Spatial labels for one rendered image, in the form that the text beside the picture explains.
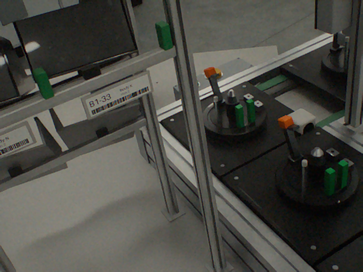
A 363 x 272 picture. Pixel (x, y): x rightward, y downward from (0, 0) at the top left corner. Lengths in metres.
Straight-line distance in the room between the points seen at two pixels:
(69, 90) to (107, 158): 0.63
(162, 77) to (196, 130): 0.80
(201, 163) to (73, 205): 0.46
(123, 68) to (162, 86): 0.84
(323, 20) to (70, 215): 0.65
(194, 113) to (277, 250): 0.27
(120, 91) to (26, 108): 0.11
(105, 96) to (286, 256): 0.38
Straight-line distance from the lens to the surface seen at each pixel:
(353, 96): 0.95
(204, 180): 0.68
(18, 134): 0.52
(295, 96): 1.15
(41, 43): 0.57
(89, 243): 0.96
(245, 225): 0.78
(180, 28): 0.55
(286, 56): 1.24
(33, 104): 0.52
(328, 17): 0.85
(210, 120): 0.97
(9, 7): 3.89
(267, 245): 0.76
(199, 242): 0.90
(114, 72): 0.53
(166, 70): 1.45
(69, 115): 1.35
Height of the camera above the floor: 1.55
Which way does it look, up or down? 37 degrees down
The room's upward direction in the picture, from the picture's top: 11 degrees counter-clockwise
